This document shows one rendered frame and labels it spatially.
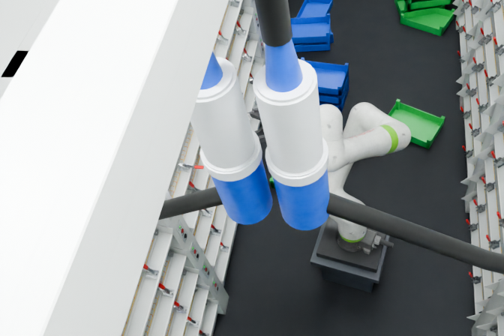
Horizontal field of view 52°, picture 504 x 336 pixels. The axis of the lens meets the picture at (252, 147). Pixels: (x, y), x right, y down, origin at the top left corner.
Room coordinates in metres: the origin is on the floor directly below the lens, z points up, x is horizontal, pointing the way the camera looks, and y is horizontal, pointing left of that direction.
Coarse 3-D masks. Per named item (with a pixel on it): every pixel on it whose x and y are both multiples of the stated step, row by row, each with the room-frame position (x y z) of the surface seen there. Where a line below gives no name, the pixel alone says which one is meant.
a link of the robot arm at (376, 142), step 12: (372, 132) 1.11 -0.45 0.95; (384, 132) 1.11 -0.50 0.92; (336, 144) 0.99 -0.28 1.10; (348, 144) 1.02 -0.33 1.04; (360, 144) 1.04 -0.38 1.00; (372, 144) 1.05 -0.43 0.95; (384, 144) 1.06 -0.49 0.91; (336, 156) 0.96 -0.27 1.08; (348, 156) 0.98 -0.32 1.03; (360, 156) 1.00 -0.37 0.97; (372, 156) 1.04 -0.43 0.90; (336, 168) 0.94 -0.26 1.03
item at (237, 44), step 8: (248, 8) 2.22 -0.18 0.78; (240, 16) 2.19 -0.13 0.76; (248, 16) 2.20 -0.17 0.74; (240, 24) 2.15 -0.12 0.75; (248, 24) 2.15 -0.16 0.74; (240, 32) 2.07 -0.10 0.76; (232, 40) 2.02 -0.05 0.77; (240, 40) 2.03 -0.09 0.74; (232, 48) 1.98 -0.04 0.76; (240, 48) 1.98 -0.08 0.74; (232, 56) 1.93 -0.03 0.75; (240, 56) 1.92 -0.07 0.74
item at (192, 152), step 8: (192, 128) 1.37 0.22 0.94; (192, 136) 1.33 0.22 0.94; (192, 144) 1.30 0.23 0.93; (184, 152) 1.26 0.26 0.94; (192, 152) 1.26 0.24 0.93; (184, 160) 1.23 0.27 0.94; (192, 160) 1.22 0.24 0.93; (192, 168) 1.19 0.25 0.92; (176, 176) 1.16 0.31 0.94; (184, 176) 1.16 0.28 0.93; (184, 184) 1.12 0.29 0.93; (176, 192) 1.09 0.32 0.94; (184, 192) 1.09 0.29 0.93
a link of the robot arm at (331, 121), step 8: (328, 104) 1.11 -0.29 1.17; (320, 112) 1.08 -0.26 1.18; (328, 112) 1.07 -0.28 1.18; (336, 112) 1.07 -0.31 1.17; (328, 120) 1.05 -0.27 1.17; (336, 120) 1.05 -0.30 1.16; (328, 128) 1.03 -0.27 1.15; (336, 128) 1.03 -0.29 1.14; (328, 136) 1.01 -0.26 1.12; (336, 136) 1.01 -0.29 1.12
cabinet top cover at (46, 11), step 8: (48, 0) 1.27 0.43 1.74; (56, 0) 1.26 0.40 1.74; (48, 8) 1.23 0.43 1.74; (40, 16) 1.21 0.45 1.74; (48, 16) 1.20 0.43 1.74; (40, 24) 1.17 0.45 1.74; (32, 32) 1.15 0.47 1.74; (24, 40) 1.13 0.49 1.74; (32, 40) 1.12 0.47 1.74; (24, 48) 1.10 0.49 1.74; (0, 80) 1.00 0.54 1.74; (8, 80) 0.99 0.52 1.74; (0, 88) 0.97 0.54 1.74; (0, 96) 0.94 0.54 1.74
